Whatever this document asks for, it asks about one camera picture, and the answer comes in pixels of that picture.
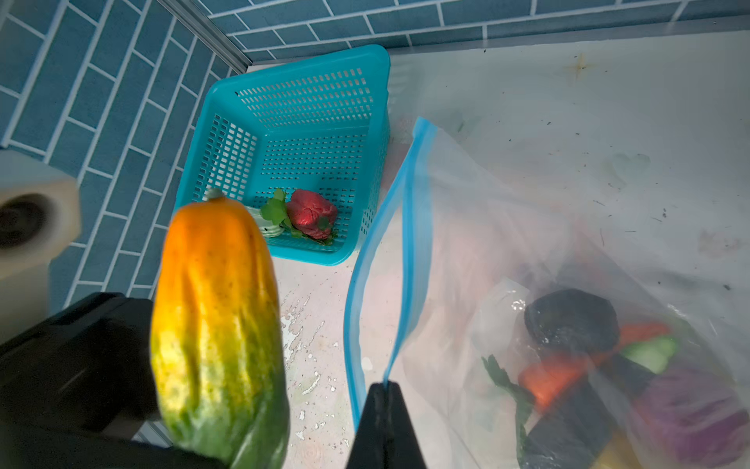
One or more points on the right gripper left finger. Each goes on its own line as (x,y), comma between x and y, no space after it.
(369,448)

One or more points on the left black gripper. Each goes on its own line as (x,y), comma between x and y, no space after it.
(77,392)

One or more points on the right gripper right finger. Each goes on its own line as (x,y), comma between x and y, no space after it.
(402,450)

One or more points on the green yellow toy corn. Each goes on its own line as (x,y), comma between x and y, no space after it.
(215,340)

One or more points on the orange toy carrot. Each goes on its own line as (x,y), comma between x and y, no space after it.
(547,381)

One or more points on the clear zip top bag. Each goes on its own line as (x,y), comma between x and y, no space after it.
(483,332)

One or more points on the dark toy avocado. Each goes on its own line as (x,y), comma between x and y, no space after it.
(572,320)

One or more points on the red toy strawberry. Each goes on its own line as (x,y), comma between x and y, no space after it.
(312,214)

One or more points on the white green toy radish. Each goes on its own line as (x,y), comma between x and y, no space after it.
(272,218)

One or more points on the purple toy onion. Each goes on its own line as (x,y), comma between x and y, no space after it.
(693,417)

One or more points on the teal plastic basket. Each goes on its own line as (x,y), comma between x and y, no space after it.
(320,125)

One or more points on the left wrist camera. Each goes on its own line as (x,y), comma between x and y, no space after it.
(40,217)

